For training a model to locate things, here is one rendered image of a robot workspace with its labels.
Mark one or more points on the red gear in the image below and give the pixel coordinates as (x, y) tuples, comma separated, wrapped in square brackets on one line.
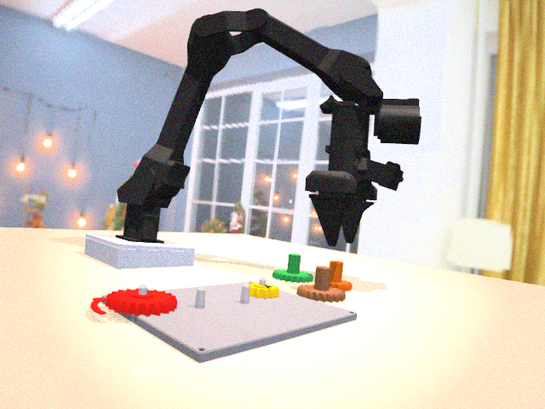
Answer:
[(130, 302)]

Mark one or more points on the red curved arrow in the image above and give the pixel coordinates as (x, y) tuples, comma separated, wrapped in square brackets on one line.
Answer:
[(94, 305)]

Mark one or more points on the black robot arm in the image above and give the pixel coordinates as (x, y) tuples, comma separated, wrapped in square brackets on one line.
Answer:
[(161, 173)]

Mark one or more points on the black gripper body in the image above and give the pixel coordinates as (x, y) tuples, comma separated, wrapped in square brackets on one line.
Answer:
[(338, 179)]

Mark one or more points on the green gear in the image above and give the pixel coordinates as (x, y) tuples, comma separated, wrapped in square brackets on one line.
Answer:
[(293, 273)]

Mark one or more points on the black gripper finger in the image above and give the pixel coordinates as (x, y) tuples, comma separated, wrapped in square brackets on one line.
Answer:
[(330, 210), (352, 217)]

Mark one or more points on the yellow gear with black stripe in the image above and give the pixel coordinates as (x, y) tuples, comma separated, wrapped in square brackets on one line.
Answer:
[(264, 291)]

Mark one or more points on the orange gear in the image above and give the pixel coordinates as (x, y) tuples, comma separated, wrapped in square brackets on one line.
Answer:
[(335, 277), (321, 290)]

